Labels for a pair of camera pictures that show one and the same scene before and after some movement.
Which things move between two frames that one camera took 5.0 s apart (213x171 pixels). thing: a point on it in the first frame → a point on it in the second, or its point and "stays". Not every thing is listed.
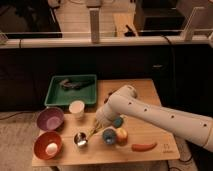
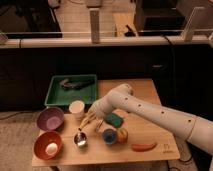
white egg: x=51 y=148 stays
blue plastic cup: x=109 y=135 stays
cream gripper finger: x=98 y=125 → x=92 y=109
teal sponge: x=118 y=121 stays
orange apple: x=121 y=137 stays
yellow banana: x=91 y=131 → x=90 y=116
